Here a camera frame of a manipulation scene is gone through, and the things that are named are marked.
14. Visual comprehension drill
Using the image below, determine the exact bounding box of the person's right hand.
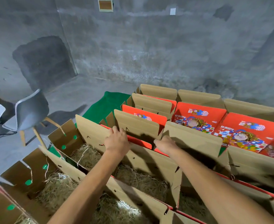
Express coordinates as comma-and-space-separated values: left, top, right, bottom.
154, 134, 181, 158

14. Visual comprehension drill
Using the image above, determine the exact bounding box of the person's left hand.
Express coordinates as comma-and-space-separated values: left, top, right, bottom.
103, 126, 131, 160

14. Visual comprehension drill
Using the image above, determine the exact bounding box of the group of red fruit boxes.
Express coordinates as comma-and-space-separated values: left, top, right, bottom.
100, 84, 274, 162

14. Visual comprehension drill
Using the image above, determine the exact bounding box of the person's left forearm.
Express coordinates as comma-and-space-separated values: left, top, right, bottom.
47, 152, 125, 224

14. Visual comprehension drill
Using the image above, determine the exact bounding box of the person's right forearm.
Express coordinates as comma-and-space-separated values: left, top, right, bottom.
167, 146, 274, 224

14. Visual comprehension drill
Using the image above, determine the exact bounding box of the grey plastic chair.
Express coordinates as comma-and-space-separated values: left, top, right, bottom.
2, 88, 66, 148

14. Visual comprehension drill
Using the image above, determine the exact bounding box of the yellow framed wall plate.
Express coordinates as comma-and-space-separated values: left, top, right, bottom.
98, 0, 114, 12

